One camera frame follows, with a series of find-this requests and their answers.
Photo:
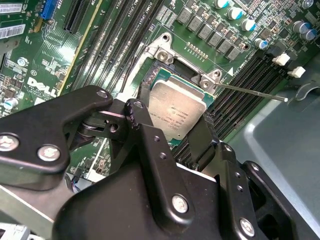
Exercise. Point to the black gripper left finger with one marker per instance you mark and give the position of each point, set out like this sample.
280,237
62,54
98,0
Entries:
37,125

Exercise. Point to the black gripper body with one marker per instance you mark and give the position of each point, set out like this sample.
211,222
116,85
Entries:
112,212

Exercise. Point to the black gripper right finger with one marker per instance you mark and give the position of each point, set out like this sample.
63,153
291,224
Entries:
230,187

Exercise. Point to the silver topped CPU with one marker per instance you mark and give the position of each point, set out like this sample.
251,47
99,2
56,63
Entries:
175,107

